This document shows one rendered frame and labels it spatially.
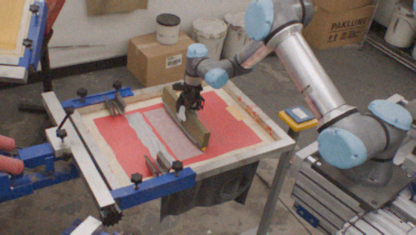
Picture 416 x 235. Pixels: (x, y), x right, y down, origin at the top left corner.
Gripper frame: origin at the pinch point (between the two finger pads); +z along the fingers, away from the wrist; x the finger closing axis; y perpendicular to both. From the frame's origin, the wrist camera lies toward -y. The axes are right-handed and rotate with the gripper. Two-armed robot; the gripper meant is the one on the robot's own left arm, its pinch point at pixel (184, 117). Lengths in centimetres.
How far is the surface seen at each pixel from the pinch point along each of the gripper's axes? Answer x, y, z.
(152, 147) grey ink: -18.7, 8.2, 3.8
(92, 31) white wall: 31, -196, 70
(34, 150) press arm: -63, 1, -4
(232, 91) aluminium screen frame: 32.0, -10.7, 2.3
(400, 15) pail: 303, -117, 58
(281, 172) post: 51, 17, 37
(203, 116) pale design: 12.0, -2.6, 5.0
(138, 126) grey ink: -18.2, -6.4, 4.7
